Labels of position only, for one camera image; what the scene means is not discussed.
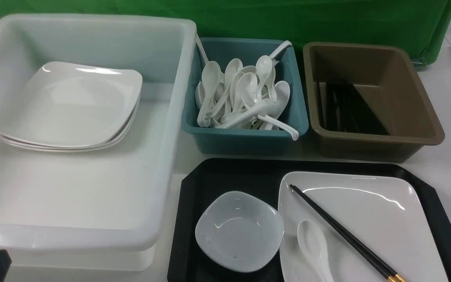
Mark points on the stack of white square plates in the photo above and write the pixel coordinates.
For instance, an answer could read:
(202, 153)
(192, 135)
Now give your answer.
(69, 106)

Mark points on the large white plastic tub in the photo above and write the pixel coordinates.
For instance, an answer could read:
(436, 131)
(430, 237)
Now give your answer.
(103, 207)

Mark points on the pile of white soup spoons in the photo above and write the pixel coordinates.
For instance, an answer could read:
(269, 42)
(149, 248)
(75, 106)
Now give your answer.
(242, 94)

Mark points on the black plastic serving tray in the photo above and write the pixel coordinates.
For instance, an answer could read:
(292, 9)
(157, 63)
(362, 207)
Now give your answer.
(261, 178)

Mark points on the black gold-tipped chopstick pair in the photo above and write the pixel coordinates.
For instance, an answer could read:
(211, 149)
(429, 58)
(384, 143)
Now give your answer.
(374, 260)

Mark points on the white ceramic soup spoon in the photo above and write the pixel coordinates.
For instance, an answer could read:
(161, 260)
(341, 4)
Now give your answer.
(313, 245)

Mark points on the teal plastic spoon bin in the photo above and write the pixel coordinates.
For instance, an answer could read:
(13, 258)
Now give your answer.
(246, 142)

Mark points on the green cloth backdrop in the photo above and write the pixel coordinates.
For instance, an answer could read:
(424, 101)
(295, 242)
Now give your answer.
(416, 26)

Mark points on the brown plastic chopstick bin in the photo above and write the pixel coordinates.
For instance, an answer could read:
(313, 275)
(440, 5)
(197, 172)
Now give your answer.
(390, 85)

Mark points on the white square rice plate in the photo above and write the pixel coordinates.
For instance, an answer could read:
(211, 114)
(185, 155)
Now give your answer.
(384, 213)

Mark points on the small white square bowl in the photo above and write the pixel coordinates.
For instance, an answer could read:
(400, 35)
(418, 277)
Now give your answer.
(240, 232)

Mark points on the black chopsticks in brown bin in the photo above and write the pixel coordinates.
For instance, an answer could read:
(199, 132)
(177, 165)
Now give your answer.
(341, 108)

